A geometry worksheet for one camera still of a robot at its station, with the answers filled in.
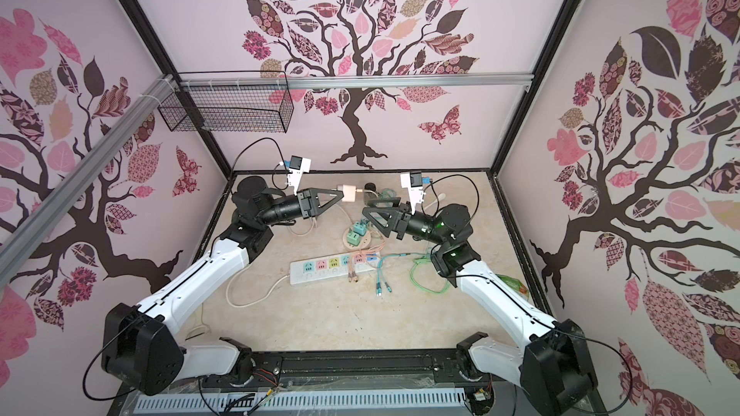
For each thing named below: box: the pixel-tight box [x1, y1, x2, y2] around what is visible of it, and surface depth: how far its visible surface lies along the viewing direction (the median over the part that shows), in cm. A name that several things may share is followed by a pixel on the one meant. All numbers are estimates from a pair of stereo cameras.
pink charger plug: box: [342, 184, 357, 203], surface depth 68 cm
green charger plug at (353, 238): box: [346, 227, 362, 247], surface depth 94 cm
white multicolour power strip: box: [289, 251, 382, 286], surface depth 92 cm
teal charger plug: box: [353, 220, 367, 236], surface depth 97 cm
